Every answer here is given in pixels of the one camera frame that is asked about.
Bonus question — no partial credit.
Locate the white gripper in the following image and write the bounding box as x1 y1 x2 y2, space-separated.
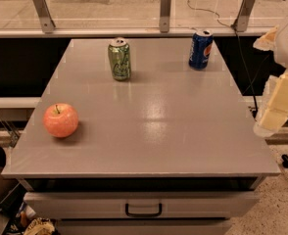
253 16 288 137

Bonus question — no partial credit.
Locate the green soda can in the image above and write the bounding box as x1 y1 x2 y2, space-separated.
108 37 131 81

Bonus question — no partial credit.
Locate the blue Pepsi can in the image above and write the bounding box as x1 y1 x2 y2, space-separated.
189 29 214 70

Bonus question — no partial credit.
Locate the red apple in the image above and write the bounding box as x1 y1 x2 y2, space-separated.
42 103 78 138

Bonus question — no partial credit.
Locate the grey cabinet drawer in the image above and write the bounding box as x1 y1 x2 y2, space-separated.
24 192 259 219

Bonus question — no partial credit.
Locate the crumpled snack bag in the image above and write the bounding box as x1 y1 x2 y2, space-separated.
24 218 55 235

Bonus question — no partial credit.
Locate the right metal rail bracket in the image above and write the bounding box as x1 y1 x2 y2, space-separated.
232 0 256 32

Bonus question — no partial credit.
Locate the metal rail bracket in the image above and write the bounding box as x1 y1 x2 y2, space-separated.
232 0 256 32
159 0 171 33
32 0 55 33

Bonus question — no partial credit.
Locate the black cable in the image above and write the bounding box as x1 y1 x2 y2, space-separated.
183 0 260 119

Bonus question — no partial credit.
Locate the middle metal rail bracket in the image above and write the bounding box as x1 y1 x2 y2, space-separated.
159 0 171 33

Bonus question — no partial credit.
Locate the black drawer handle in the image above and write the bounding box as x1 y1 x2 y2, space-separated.
124 204 163 218

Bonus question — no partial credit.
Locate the left metal rail bracket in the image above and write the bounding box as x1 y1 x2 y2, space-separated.
32 0 55 33

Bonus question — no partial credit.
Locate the horizontal metal rail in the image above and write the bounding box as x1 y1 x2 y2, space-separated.
0 26 279 39

